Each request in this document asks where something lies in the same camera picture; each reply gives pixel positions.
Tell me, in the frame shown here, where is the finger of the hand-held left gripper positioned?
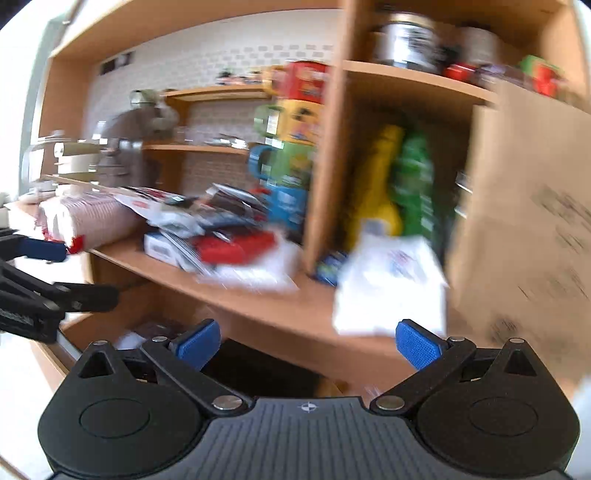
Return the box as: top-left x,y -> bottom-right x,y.
0,261 -> 120,315
0,233 -> 69,264

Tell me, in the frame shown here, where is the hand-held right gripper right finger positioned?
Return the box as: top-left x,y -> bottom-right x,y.
369,318 -> 552,418

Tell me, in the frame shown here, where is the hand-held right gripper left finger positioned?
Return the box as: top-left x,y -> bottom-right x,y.
69,318 -> 250,418

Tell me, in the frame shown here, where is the wooden drawer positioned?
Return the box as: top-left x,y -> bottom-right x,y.
58,281 -> 345,398

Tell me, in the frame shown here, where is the stack of paper cups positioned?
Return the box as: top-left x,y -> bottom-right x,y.
39,194 -> 149,254

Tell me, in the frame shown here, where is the white paper packet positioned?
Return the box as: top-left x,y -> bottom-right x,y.
113,329 -> 147,352

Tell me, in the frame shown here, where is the white plastic bag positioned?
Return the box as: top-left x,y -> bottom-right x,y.
332,222 -> 450,337

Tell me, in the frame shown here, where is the wooden cabinet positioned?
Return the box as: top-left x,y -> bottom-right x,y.
18,0 -> 591,402

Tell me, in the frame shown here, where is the white barcode box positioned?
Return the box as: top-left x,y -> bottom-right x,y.
143,231 -> 186,269

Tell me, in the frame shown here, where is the clear plastic bag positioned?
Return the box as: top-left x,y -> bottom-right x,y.
198,240 -> 302,292

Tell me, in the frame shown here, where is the silver barcode packet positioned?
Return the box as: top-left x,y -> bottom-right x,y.
115,186 -> 195,223

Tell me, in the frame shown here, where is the small green candy packet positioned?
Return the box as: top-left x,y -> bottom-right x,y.
316,251 -> 348,285

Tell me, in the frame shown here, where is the grey coffee machine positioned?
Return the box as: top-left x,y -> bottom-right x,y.
96,88 -> 182,186

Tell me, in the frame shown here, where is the black packet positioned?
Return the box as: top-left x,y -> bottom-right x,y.
202,184 -> 269,223

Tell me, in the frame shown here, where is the brown paper bag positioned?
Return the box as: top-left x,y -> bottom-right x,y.
445,80 -> 591,370

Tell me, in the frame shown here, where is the yellow snack bag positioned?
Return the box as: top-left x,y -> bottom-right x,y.
345,124 -> 405,248

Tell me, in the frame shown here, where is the green snack bag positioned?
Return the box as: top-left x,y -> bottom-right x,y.
390,131 -> 447,239

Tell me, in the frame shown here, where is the blue mug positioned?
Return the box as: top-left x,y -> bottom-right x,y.
265,182 -> 310,237

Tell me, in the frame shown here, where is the green and red box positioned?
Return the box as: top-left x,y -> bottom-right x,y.
521,55 -> 568,99

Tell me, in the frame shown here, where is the metal tin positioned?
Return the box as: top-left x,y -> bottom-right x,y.
373,11 -> 445,73
456,25 -> 503,68

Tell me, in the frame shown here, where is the small wooden wall shelf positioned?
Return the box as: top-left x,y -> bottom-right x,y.
85,34 -> 339,195

